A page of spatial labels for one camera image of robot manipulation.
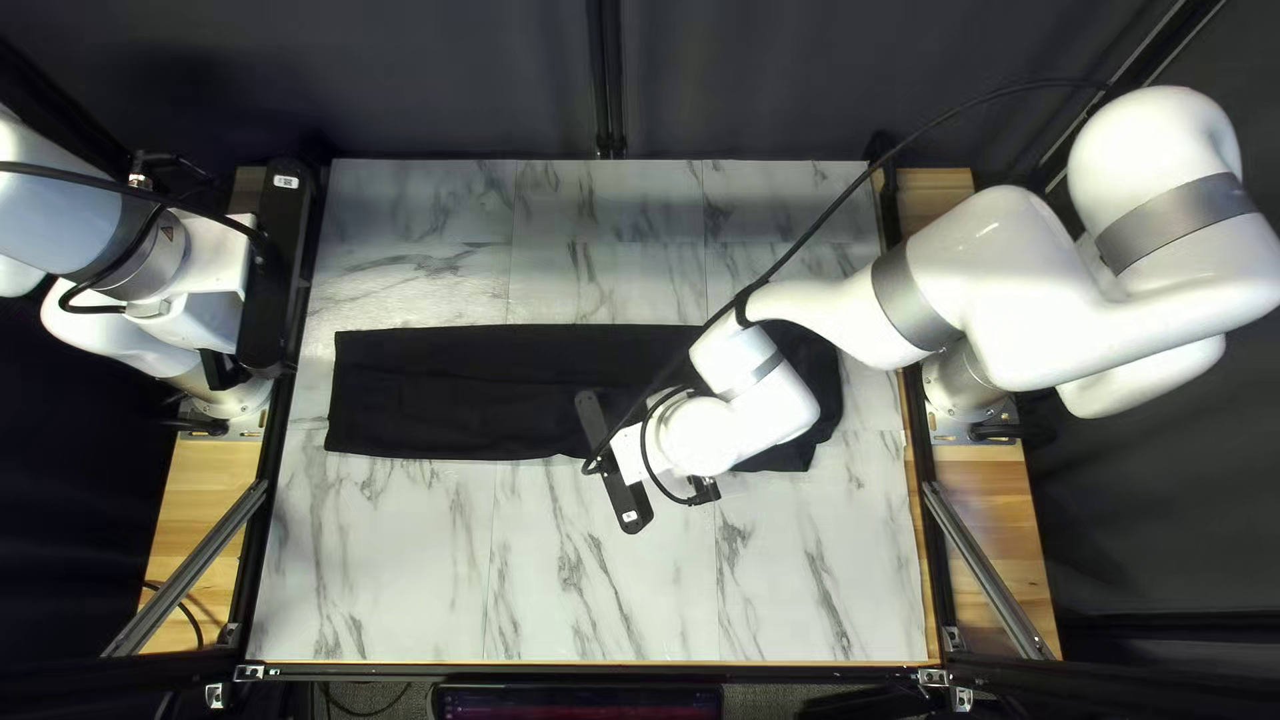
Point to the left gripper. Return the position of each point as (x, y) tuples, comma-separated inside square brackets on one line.
[(215, 290)]

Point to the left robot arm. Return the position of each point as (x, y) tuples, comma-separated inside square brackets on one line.
[(50, 210)]

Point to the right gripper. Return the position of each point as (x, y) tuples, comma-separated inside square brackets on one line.
[(632, 455)]

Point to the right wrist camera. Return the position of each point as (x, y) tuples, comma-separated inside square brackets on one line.
[(612, 470)]

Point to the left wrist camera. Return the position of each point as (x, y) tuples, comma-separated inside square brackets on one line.
[(275, 260)]

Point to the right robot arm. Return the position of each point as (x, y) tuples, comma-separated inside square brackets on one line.
[(1020, 280)]

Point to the black t-shirt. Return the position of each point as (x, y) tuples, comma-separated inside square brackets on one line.
[(480, 390)]

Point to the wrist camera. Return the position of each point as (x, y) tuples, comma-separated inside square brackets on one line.
[(612, 470), (275, 260)]

